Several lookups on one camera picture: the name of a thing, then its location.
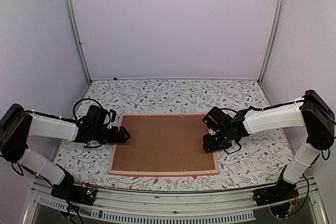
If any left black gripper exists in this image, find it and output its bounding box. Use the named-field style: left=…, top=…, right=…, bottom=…
left=92, top=126, right=130, bottom=145

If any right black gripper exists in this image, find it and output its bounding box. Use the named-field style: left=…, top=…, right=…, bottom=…
left=203, top=130, right=232, bottom=153

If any pink wooden picture frame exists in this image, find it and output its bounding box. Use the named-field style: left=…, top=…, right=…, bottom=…
left=107, top=112, right=220, bottom=177

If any brown backing board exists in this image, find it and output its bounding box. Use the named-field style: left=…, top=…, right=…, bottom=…
left=110, top=115, right=216, bottom=172

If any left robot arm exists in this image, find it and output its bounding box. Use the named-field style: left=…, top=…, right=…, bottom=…
left=1, top=103, right=131, bottom=200

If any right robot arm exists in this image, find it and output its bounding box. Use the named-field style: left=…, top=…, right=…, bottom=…
left=202, top=90, right=335, bottom=204

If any floral table mat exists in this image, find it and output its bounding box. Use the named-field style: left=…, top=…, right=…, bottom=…
left=54, top=80, right=293, bottom=191

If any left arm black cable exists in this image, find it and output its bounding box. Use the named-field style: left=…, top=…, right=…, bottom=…
left=72, top=98, right=106, bottom=122

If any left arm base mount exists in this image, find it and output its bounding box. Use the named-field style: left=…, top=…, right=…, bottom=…
left=51, top=183, right=97, bottom=206

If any front aluminium rail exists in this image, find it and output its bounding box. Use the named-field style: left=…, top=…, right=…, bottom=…
left=23, top=186, right=330, bottom=223

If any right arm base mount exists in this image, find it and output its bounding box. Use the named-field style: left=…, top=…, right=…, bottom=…
left=253, top=185, right=299, bottom=218

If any right aluminium post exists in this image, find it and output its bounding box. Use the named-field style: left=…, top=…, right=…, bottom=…
left=258, top=0, right=289, bottom=83

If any aluminium post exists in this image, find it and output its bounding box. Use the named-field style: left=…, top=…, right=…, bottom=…
left=64, top=0, right=92, bottom=84
left=258, top=0, right=289, bottom=83

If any left aluminium post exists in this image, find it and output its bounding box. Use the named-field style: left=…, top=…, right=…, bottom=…
left=64, top=0, right=92, bottom=84

